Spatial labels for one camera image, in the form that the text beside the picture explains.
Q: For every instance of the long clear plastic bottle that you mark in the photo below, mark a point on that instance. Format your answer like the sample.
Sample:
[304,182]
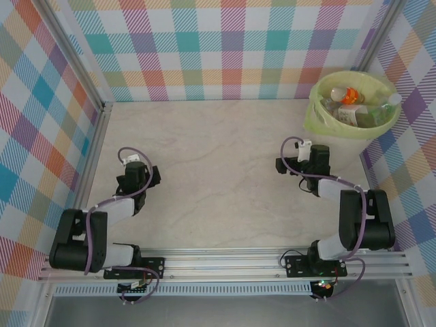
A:
[328,105]

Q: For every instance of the controller circuit board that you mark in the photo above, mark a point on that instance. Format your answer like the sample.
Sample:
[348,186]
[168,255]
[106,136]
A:
[323,285]
[134,286]

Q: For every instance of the aluminium corner post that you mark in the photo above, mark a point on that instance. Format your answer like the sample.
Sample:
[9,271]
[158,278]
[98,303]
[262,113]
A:
[378,34]
[77,51]

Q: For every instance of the orange label brown cap bottle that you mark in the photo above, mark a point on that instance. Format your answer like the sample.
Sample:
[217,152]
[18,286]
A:
[351,97]

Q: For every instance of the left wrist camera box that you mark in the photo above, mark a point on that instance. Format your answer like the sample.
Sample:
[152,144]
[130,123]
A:
[132,158]

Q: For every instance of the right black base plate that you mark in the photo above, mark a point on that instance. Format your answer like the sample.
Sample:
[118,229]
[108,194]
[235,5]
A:
[296,265]

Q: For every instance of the right aluminium corner post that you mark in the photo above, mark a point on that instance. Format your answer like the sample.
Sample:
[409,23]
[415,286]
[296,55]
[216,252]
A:
[378,34]

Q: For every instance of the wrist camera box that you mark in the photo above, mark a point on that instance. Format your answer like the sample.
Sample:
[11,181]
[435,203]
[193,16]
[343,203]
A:
[132,158]
[304,151]

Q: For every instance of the grey metal shelf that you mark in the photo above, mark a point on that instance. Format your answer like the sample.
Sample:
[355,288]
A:
[221,313]

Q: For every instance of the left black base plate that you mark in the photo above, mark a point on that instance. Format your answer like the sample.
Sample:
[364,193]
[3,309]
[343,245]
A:
[155,267]

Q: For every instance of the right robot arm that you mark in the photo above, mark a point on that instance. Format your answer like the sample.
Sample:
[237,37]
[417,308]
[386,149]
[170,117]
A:
[374,225]

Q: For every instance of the left aluminium corner post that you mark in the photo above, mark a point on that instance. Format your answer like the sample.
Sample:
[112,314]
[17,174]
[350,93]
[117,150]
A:
[77,51]

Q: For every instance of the right controller circuit board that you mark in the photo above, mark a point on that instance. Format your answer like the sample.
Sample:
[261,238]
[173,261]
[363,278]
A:
[323,285]

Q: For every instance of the white plastic bin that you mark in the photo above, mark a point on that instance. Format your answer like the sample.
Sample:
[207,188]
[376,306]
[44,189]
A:
[340,153]

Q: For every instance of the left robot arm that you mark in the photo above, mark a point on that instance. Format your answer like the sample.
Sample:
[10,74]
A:
[68,245]

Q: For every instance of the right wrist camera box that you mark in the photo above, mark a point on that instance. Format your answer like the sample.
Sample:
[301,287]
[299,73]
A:
[304,151]

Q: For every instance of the left controller circuit board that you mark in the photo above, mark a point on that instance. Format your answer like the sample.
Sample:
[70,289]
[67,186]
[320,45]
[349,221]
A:
[134,286]

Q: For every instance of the left aluminium side rail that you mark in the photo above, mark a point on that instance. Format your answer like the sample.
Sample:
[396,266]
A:
[90,163]

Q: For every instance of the light green plastic bin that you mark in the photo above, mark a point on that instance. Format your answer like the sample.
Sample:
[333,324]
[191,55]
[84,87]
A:
[313,119]

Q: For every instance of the aluminium mounting rail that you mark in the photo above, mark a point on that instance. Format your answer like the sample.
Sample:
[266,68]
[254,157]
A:
[221,265]

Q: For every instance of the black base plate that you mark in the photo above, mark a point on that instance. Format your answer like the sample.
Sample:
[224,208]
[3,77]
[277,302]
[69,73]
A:
[296,265]
[155,267]

